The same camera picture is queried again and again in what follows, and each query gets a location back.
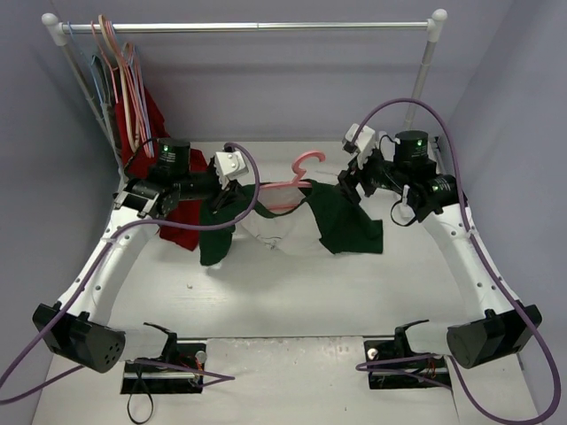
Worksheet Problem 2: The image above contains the white green raglan t shirt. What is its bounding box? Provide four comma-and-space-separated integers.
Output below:
199, 180, 384, 267

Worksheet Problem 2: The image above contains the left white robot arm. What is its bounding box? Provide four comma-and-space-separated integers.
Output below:
32, 138, 249, 373

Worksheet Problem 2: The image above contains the red t shirt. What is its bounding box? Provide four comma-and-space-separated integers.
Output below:
113, 90, 209, 252

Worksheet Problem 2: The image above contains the blue plastic hanger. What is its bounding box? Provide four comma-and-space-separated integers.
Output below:
67, 21, 110, 106

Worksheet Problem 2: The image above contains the beige wooden hanger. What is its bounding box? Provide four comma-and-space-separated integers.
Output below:
97, 15, 143, 155

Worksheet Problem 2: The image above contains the white metal clothes rack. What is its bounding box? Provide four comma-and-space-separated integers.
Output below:
41, 10, 449, 222

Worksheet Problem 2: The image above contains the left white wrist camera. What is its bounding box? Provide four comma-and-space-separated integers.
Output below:
213, 151, 249, 186

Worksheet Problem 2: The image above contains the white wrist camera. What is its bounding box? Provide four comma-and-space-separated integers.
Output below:
213, 151, 249, 186
342, 123, 377, 170

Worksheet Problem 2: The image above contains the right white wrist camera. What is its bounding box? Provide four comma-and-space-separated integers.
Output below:
342, 123, 377, 170

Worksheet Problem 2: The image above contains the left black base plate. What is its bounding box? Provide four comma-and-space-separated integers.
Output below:
120, 340, 206, 395

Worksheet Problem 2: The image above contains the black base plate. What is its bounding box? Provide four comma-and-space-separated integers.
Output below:
120, 340, 206, 395
361, 338, 452, 390

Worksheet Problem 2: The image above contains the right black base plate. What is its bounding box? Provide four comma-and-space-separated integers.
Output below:
361, 338, 452, 390

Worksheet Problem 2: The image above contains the black loop cable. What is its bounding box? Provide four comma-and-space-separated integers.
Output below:
128, 367, 156, 424

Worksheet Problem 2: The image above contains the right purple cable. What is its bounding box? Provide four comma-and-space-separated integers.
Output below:
353, 97, 562, 422

